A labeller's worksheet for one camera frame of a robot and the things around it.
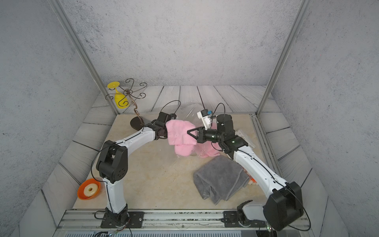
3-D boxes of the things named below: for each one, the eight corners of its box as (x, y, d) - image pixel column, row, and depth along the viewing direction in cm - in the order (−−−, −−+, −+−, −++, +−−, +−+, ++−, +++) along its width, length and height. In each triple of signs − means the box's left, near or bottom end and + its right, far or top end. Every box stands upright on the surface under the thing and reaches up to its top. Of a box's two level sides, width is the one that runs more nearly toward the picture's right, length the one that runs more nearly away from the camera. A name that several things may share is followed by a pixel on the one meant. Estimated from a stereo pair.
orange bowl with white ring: (78, 200, 80) (73, 198, 77) (87, 181, 87) (83, 178, 84) (96, 200, 80) (92, 198, 77) (103, 181, 87) (100, 178, 84)
